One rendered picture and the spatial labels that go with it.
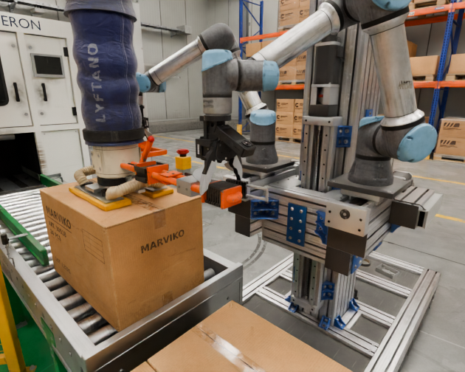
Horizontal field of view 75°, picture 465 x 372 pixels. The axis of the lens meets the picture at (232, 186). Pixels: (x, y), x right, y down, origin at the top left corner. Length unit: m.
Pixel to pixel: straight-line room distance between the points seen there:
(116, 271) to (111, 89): 0.62
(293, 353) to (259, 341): 0.12
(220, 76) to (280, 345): 0.86
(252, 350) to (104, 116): 0.94
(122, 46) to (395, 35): 0.85
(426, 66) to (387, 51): 6.95
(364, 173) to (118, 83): 0.91
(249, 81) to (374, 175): 0.57
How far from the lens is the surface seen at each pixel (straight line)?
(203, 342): 1.15
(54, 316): 1.31
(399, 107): 1.00
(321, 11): 1.04
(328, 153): 1.32
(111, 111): 1.19
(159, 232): 1.13
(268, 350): 1.12
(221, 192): 0.77
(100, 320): 1.33
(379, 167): 1.15
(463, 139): 7.74
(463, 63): 7.80
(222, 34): 1.42
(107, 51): 1.19
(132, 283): 1.15
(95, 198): 1.23
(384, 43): 0.97
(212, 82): 0.77
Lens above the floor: 1.34
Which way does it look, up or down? 17 degrees down
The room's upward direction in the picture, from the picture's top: straight up
